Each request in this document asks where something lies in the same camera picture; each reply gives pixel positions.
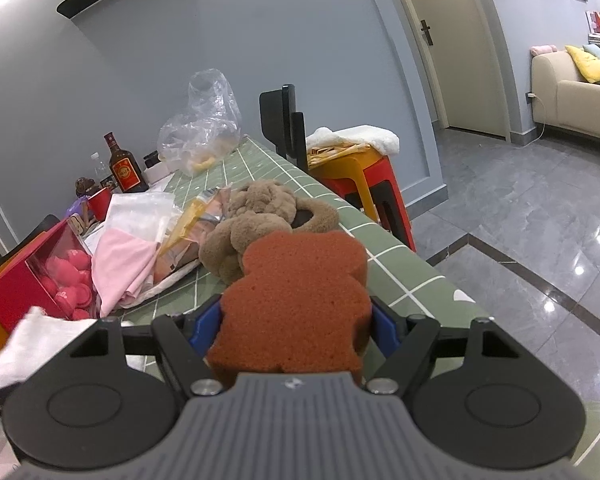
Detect black chair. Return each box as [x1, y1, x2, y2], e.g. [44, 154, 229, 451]
[259, 84, 309, 174]

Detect brown plush toy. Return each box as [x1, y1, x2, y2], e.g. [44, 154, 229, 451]
[199, 180, 339, 285]

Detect pink pillow on sofa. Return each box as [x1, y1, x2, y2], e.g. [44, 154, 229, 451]
[530, 44, 558, 58]

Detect yellow foil snack packet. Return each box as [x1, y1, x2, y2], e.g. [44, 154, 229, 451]
[154, 186, 230, 285]

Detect beige sofa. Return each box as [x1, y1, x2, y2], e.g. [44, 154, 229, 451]
[531, 51, 600, 140]

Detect white towel on stool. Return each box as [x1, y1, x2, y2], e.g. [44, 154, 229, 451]
[306, 125, 400, 156]

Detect beige door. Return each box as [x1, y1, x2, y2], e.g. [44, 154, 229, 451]
[402, 0, 513, 141]

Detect dark liquor bottle red label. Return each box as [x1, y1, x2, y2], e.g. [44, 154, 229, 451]
[104, 132, 149, 193]

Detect red Wonderlab box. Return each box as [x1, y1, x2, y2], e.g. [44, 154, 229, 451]
[0, 221, 99, 333]

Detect clear plastic bag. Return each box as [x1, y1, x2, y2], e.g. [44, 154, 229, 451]
[157, 68, 244, 177]

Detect clear plastic water bottle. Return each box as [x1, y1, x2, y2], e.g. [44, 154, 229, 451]
[91, 152, 116, 191]

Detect yellow cushion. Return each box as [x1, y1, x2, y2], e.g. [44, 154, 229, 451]
[566, 46, 600, 84]

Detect red orange stacked stools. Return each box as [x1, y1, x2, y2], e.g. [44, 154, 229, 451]
[309, 148, 416, 252]

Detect pink cloth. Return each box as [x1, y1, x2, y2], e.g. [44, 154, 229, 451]
[92, 229, 160, 318]

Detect clear packaged white item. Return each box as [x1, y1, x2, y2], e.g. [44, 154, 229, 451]
[84, 192, 182, 254]

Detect green grid tablecloth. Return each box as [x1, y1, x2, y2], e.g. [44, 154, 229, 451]
[112, 136, 490, 327]

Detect red cup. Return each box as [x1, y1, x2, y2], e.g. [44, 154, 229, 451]
[87, 188, 112, 222]

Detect brown pinecone ornament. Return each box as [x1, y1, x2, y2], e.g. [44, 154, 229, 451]
[74, 177, 100, 198]

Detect brown bear-shaped sponge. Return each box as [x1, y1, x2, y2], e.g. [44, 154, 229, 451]
[207, 231, 372, 386]

